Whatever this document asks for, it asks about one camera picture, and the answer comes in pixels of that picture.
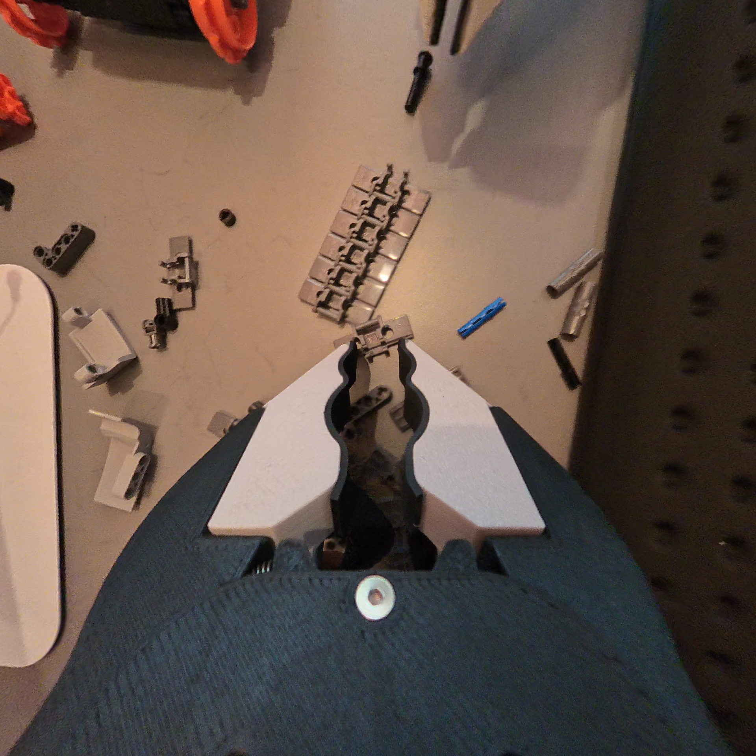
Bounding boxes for small black toy pin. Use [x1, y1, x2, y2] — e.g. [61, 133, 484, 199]
[404, 50, 434, 115]

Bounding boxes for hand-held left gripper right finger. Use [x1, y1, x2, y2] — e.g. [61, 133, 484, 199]
[404, 341, 548, 542]

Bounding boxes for light grey angled toy piece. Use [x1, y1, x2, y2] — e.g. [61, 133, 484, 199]
[62, 308, 139, 388]

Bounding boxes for long black toy pin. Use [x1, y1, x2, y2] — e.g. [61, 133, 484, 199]
[546, 338, 583, 391]

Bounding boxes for small blue toy brick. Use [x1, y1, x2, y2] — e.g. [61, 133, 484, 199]
[458, 297, 508, 340]

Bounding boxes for wooden book stand white base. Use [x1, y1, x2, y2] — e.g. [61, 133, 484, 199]
[0, 264, 62, 668]

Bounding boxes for black dimpled mat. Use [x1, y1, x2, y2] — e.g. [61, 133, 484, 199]
[570, 0, 756, 756]

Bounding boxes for orange toy gear wheel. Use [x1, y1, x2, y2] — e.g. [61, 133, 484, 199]
[0, 0, 72, 50]
[187, 0, 258, 66]

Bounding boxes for dark grey toy beam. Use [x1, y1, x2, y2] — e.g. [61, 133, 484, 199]
[33, 221, 98, 276]

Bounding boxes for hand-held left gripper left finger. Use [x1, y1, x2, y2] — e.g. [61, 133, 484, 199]
[207, 343, 355, 542]

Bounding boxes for chain of joined grey connectors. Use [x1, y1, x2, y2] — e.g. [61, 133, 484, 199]
[296, 163, 433, 323]

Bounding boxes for dark grey small toy pieces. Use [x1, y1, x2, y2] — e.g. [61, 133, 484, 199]
[142, 237, 199, 352]

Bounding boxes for light grey toy block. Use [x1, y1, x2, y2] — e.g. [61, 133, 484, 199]
[89, 408, 158, 512]

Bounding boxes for dark grey toy connector plate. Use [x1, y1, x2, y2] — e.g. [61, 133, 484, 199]
[351, 315, 417, 361]

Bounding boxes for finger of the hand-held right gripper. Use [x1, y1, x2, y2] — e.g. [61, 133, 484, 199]
[450, 0, 509, 55]
[420, 0, 448, 46]

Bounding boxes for orange triangular toy piece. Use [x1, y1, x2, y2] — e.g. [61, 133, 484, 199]
[0, 74, 34, 131]

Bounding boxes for grey cylinder toy sleeve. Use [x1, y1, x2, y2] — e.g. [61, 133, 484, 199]
[545, 246, 604, 298]
[561, 278, 600, 341]

